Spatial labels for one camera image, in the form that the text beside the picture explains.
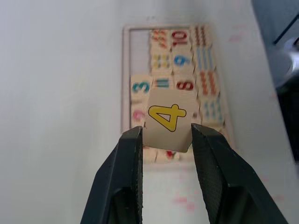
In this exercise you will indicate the wooden tile orange wavy stripes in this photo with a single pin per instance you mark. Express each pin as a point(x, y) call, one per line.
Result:
point(208, 83)

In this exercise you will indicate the wooden tile pink number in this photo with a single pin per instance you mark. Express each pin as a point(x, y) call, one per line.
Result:
point(138, 114)

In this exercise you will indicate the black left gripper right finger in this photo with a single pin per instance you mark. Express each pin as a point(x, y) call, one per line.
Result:
point(224, 177)

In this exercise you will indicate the wooden tile red mark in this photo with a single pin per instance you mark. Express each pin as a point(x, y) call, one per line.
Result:
point(169, 156)

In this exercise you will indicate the wooden tile orange green marks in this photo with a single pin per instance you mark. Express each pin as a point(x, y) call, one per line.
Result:
point(160, 39)

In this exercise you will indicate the wooden tile three teal bars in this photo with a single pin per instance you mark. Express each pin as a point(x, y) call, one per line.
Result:
point(163, 83)

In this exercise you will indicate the wooden tile red number 8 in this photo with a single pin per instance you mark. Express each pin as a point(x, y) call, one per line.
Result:
point(185, 84)

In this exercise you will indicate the wooden tile blue number 9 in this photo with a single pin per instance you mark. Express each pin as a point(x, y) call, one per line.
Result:
point(182, 61)

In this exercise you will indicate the wooden tile yellow blue marks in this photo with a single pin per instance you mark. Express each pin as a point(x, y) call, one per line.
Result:
point(161, 61)

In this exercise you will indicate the silver and black robot body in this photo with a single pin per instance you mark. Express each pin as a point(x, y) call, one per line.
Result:
point(280, 23)

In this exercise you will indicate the wooden tile blue wavy stripes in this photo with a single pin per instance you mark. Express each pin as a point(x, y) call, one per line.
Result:
point(212, 110)

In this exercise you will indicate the wooden tile yellow number 4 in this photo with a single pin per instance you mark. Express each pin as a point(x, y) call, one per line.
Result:
point(168, 137)

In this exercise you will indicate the wooden tile red wavy stripes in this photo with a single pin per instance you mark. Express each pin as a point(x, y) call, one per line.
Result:
point(201, 35)

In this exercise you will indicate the wooden tile light blue stripes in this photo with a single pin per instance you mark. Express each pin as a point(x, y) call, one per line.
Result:
point(204, 58)

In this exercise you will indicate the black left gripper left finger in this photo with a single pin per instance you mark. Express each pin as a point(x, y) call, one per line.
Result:
point(116, 177)

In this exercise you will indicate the wooden tile red number 10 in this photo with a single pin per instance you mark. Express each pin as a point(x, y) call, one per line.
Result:
point(180, 38)

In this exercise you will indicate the wooden number puzzle board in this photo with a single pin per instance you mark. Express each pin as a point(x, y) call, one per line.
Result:
point(125, 70)

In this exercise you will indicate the wooden tile teal number 3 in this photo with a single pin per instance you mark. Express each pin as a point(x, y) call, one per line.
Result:
point(140, 87)

